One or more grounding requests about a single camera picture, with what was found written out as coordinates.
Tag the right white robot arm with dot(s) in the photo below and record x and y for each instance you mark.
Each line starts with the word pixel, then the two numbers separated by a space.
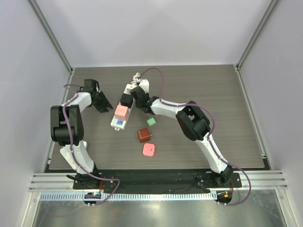
pixel 195 126

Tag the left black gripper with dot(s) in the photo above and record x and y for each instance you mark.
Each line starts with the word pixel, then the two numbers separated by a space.
pixel 103 108

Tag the white power strip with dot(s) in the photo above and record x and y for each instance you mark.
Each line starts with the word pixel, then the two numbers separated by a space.
pixel 120 124

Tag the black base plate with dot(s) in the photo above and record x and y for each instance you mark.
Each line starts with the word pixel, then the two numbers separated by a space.
pixel 156 181

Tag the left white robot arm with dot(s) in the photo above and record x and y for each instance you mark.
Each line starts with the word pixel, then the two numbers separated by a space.
pixel 68 131

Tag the pink cube socket adapter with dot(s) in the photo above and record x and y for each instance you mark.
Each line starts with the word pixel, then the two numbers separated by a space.
pixel 121 112

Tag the aluminium frame rail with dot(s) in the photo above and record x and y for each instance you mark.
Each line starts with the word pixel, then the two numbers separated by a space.
pixel 58 182

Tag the black cube plug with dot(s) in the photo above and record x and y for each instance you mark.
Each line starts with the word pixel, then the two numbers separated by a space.
pixel 126 100

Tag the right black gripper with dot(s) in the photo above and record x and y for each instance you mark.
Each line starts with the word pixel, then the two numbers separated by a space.
pixel 138 95

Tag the white slotted cable duct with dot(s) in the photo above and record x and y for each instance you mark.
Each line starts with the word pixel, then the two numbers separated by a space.
pixel 93 196

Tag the green cube plug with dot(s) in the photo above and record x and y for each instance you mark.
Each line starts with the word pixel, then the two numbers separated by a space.
pixel 151 121

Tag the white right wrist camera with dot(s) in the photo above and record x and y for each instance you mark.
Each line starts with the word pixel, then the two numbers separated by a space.
pixel 144 84

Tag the dark red cube plug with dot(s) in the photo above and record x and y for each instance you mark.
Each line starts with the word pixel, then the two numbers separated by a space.
pixel 144 135

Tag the pink plug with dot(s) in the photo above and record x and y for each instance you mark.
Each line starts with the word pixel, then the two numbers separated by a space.
pixel 149 149

